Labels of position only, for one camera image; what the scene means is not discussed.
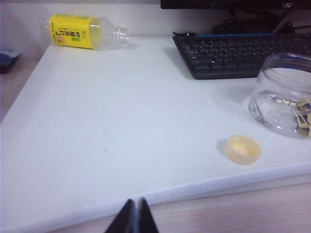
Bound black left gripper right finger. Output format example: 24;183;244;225
138;197;160;233

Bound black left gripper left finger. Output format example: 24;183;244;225
104;198;139;233

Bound white desk riser board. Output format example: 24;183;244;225
0;35;311;233

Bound pale yellow bottle cap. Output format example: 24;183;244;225
224;135;261;166

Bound black computer keyboard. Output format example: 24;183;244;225
172;32;311;81

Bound clear plastic jar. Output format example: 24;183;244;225
247;53;311;140

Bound yellow label plastic bottle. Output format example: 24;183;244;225
39;13;130;51

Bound silver monitor stand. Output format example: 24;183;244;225
272;9;288;35

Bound black cable bundle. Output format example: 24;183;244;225
212;9;311;35

